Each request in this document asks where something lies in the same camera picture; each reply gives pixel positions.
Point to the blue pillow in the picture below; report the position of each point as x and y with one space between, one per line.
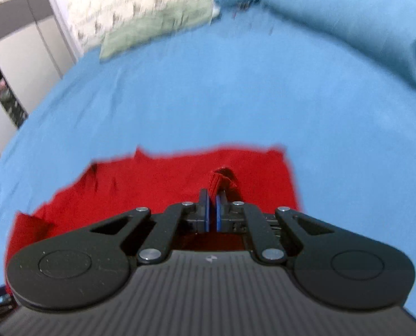
348 14

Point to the blue bed sheet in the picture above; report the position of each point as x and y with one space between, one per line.
208 98

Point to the floral pillow with green border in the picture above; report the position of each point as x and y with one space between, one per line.
141 10

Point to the red garment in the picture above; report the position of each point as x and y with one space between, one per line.
152 185

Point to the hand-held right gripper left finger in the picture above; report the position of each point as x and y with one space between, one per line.
204 205

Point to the grey and white wardrobe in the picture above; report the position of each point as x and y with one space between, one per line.
18 45

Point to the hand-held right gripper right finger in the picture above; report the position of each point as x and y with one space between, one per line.
219 210

